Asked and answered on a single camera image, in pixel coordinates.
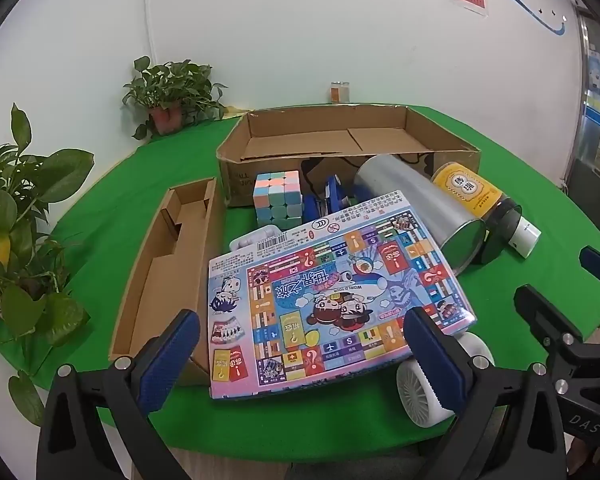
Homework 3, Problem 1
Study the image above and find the yellow label jar black lid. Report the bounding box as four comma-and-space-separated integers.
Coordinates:
431, 161, 522, 267

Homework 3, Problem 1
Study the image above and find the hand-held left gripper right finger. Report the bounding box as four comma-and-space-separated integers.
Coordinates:
402, 306, 568, 480

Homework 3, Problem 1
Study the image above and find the pastel puzzle cube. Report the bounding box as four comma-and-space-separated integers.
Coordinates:
252, 170, 303, 228

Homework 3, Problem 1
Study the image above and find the large cardboard box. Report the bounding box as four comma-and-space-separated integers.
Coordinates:
216, 104, 482, 209

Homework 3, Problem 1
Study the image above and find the silver metal can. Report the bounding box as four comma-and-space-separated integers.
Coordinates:
352, 154, 487, 277

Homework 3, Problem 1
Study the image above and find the white blue plastic package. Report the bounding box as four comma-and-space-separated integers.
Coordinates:
228, 226, 283, 253

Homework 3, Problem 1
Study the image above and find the narrow cardboard box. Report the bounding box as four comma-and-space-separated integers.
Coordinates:
108, 176, 226, 387

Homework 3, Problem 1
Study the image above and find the large leafy green plant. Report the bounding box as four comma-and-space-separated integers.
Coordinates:
0, 103, 96, 428

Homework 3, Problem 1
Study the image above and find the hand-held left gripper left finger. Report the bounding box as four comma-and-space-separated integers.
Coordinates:
36, 309, 201, 480

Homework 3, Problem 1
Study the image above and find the small potted green plant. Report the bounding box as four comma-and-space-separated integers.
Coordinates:
121, 56, 229, 141

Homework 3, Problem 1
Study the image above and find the colourful packet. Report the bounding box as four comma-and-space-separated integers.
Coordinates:
207, 190, 479, 401

